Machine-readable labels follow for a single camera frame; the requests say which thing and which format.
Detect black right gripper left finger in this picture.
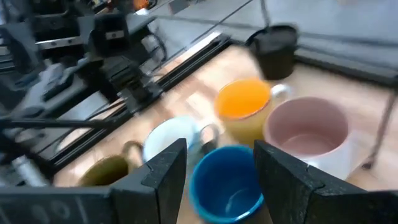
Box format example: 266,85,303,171
110,138,188,224

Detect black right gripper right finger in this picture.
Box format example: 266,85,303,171
252,139,398,224

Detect yellow mug with orange inside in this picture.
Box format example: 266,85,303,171
213,77,294,147

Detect olive brown mug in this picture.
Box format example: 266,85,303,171
76,140,145,188

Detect pale blue mug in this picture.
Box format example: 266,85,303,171
142,115,220,163

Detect white mug with pink inside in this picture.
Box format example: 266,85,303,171
262,96,356,182

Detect black cup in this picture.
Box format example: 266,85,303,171
245,24,300,82

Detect black metal table frame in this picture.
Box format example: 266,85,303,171
30,32,398,175

